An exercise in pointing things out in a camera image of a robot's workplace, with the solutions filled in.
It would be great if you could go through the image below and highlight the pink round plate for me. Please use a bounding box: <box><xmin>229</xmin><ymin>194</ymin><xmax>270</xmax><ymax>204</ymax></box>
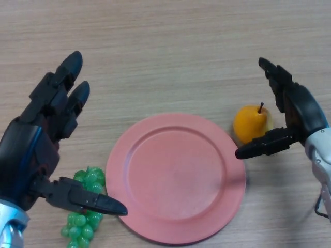
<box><xmin>105</xmin><ymin>112</ymin><xmax>247</xmax><ymax>245</ymax></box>

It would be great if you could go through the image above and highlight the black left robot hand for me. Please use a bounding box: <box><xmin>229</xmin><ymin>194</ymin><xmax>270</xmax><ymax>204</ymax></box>
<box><xmin>0</xmin><ymin>50</ymin><xmax>129</xmax><ymax>216</ymax></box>

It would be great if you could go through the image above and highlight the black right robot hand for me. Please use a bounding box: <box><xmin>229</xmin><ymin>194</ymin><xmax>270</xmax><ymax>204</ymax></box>
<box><xmin>234</xmin><ymin>57</ymin><xmax>330</xmax><ymax>160</ymax></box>

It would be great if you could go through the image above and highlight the yellow pear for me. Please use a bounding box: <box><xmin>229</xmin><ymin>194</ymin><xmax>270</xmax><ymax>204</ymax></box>
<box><xmin>233</xmin><ymin>102</ymin><xmax>274</xmax><ymax>145</ymax></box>

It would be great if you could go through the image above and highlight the green grape bunch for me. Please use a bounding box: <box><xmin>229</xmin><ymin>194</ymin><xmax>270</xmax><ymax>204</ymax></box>
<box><xmin>60</xmin><ymin>166</ymin><xmax>107</xmax><ymax>248</ymax></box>

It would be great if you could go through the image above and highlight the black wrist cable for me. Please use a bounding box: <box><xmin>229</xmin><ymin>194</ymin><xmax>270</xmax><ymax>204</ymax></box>
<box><xmin>314</xmin><ymin>192</ymin><xmax>329</xmax><ymax>218</ymax></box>

